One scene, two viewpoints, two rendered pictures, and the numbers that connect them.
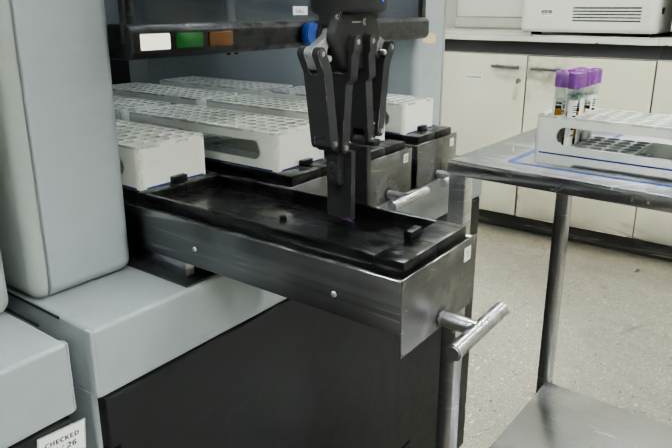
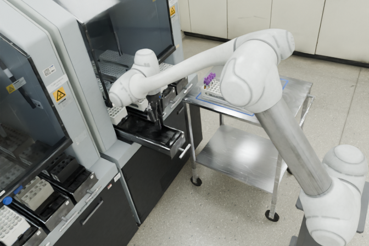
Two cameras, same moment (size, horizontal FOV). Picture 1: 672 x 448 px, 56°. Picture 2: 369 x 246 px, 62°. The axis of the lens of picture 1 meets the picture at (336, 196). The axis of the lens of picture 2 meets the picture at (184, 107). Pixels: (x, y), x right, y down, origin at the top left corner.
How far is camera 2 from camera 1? 1.05 m
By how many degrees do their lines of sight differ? 23
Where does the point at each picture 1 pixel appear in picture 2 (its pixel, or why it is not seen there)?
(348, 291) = (161, 149)
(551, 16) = not seen: outside the picture
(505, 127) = (221, 5)
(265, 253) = (145, 141)
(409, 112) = not seen: hidden behind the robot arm
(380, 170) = (167, 98)
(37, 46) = (95, 115)
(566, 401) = (225, 129)
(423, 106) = not seen: hidden behind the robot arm
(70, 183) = (105, 132)
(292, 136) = (145, 102)
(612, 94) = not seen: outside the picture
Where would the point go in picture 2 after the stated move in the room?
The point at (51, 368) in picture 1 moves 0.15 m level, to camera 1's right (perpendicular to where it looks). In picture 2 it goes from (113, 167) to (143, 163)
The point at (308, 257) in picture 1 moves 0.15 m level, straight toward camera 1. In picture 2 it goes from (154, 144) to (156, 167)
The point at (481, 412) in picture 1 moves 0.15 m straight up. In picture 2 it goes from (210, 125) to (210, 112)
